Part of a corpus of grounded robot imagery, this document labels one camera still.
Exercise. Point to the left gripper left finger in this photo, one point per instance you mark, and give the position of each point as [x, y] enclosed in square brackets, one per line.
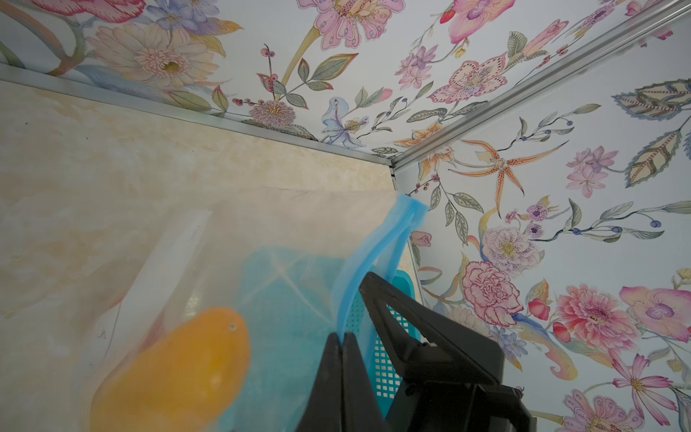
[323, 411]

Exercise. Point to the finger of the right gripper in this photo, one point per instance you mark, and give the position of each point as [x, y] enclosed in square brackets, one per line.
[425, 346]

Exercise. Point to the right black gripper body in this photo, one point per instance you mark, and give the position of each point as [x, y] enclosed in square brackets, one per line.
[458, 407]

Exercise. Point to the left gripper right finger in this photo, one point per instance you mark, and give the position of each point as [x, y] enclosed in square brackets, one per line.
[360, 410]

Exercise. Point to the yellow mango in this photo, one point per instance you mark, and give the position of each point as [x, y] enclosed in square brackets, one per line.
[184, 382]

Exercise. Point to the clear blue-zipper bag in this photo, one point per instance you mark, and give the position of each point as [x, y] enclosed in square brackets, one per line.
[289, 262]

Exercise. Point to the right corner aluminium post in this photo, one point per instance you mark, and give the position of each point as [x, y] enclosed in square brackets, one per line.
[632, 30]

